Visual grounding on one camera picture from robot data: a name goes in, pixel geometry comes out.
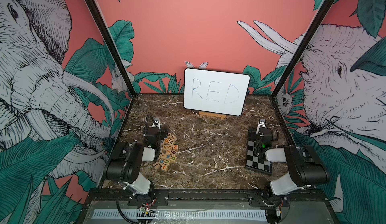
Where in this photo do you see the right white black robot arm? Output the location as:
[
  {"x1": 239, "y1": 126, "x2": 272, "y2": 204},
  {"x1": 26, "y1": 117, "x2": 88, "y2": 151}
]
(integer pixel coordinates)
[{"x1": 254, "y1": 127, "x2": 330, "y2": 197}]

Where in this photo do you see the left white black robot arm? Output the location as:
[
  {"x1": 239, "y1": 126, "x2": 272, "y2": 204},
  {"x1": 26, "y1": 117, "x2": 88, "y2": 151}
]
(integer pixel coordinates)
[{"x1": 103, "y1": 127, "x2": 167, "y2": 195}]

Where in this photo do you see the wooden block orange letter front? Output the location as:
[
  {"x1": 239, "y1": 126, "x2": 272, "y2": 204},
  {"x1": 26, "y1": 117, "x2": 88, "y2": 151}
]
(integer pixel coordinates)
[{"x1": 161, "y1": 164, "x2": 169, "y2": 171}]

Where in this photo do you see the black white checkerboard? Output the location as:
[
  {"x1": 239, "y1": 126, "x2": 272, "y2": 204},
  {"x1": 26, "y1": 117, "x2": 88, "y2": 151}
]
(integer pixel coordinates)
[{"x1": 245, "y1": 128, "x2": 272, "y2": 176}]

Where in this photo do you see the wooden block far left front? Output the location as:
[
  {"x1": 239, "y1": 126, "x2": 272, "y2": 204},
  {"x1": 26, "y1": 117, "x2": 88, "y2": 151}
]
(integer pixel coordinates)
[{"x1": 153, "y1": 162, "x2": 161, "y2": 170}]

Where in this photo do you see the small wooden easel stand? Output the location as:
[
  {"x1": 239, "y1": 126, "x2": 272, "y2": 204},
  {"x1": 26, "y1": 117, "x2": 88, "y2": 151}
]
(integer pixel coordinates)
[{"x1": 199, "y1": 111, "x2": 226, "y2": 119}]

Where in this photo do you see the white dry-erase board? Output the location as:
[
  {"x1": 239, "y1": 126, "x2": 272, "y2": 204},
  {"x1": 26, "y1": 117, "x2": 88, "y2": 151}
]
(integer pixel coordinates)
[{"x1": 184, "y1": 68, "x2": 251, "y2": 116}]

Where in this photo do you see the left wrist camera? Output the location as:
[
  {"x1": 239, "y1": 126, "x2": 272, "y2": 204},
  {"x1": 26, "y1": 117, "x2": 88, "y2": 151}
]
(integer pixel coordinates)
[{"x1": 152, "y1": 117, "x2": 160, "y2": 128}]

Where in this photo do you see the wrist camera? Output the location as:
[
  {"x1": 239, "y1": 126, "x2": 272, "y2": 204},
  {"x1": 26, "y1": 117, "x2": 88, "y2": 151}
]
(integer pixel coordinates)
[
  {"x1": 152, "y1": 117, "x2": 160, "y2": 128},
  {"x1": 256, "y1": 119, "x2": 266, "y2": 133}
]

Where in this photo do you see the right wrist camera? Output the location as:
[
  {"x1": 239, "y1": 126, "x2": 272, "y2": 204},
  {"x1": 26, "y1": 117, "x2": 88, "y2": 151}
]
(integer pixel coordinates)
[{"x1": 256, "y1": 119, "x2": 266, "y2": 133}]

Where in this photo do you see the black front mounting rail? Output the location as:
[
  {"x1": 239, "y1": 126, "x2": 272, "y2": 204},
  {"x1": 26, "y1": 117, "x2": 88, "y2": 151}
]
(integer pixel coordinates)
[{"x1": 84, "y1": 188, "x2": 328, "y2": 208}]

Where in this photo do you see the white slotted cable duct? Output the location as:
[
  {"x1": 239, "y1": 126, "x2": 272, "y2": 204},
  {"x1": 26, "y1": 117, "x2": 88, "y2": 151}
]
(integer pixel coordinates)
[{"x1": 91, "y1": 208, "x2": 268, "y2": 221}]

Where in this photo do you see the left black frame post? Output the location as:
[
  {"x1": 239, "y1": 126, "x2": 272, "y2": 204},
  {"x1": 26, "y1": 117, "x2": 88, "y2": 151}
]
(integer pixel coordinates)
[{"x1": 84, "y1": 0, "x2": 137, "y2": 98}]

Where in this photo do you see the black frame post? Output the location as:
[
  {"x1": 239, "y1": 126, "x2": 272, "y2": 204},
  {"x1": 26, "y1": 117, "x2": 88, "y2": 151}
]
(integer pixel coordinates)
[
  {"x1": 84, "y1": 0, "x2": 137, "y2": 98},
  {"x1": 271, "y1": 0, "x2": 335, "y2": 98}
]

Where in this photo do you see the right black frame post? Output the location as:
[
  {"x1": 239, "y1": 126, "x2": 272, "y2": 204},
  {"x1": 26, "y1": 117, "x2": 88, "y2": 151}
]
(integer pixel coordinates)
[{"x1": 271, "y1": 0, "x2": 335, "y2": 98}]

